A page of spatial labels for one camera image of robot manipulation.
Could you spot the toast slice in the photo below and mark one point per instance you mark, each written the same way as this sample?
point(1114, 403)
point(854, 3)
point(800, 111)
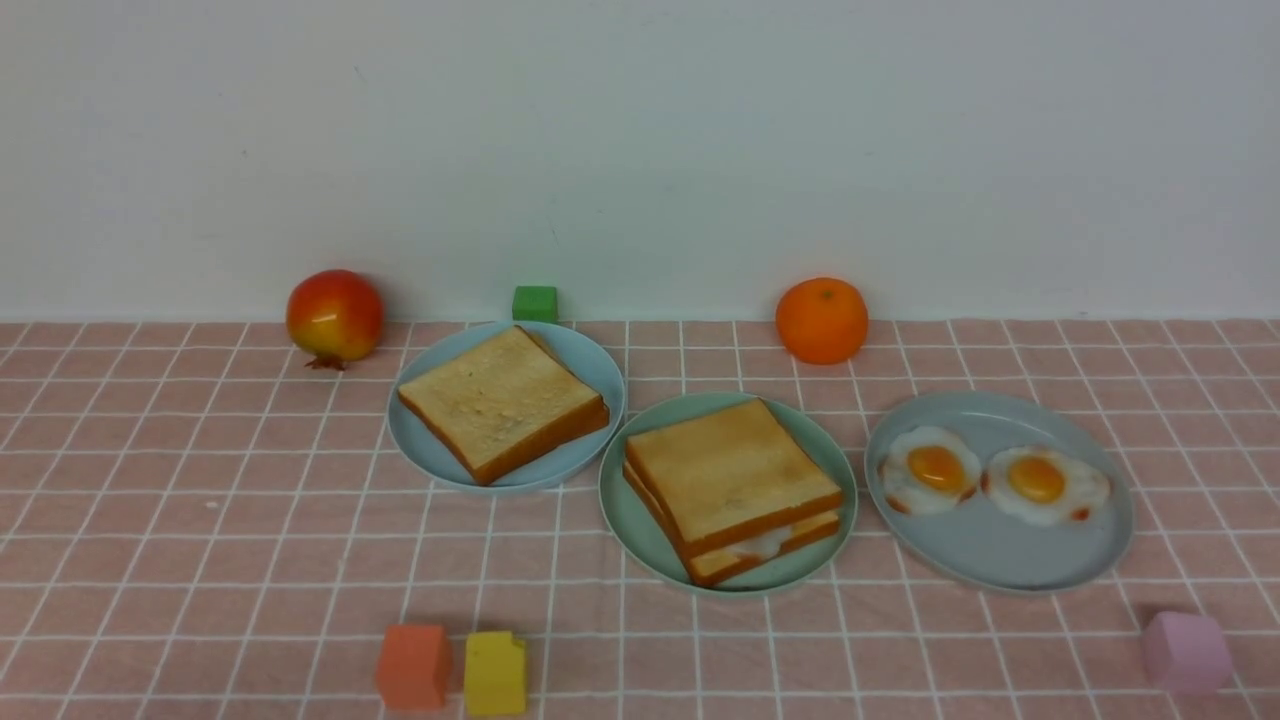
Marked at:
point(730, 475)
point(500, 400)
point(716, 566)

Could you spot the fried egg front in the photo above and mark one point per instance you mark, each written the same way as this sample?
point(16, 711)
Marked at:
point(763, 547)

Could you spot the fried egg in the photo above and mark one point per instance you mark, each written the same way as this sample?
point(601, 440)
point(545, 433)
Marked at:
point(763, 547)
point(1043, 487)
point(928, 470)

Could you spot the green foam cube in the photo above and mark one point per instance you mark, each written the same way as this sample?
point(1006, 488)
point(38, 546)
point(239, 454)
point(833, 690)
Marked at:
point(535, 304)

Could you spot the mint green plate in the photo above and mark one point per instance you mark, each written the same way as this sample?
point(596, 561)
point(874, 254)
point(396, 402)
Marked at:
point(635, 528)

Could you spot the orange fruit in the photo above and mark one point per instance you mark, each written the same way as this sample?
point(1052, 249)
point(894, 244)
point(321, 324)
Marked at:
point(822, 321)

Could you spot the light blue bread plate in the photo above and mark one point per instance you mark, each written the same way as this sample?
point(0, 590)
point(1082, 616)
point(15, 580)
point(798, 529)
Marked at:
point(590, 360)

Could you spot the red yellow pomegranate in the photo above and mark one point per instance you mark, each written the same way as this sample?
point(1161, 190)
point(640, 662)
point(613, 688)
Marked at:
point(336, 317)

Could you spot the fried egg left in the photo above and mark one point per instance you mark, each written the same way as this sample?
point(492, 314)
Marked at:
point(928, 470)

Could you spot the yellow foam cube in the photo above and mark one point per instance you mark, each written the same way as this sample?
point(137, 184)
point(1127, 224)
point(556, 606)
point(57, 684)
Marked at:
point(495, 675)

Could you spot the orange foam cube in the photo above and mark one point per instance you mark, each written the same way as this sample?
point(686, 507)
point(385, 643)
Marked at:
point(414, 668)

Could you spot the grey-blue egg plate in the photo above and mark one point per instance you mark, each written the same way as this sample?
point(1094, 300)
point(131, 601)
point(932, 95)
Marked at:
point(978, 543)

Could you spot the fried egg right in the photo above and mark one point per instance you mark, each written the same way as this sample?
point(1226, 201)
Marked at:
point(1043, 487)

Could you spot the pink checkered tablecloth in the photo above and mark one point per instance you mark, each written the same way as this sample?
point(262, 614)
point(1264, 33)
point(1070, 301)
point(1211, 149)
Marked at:
point(197, 526)

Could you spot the pink foam cube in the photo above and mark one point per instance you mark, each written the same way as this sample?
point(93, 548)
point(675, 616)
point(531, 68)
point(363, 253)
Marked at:
point(1186, 653)

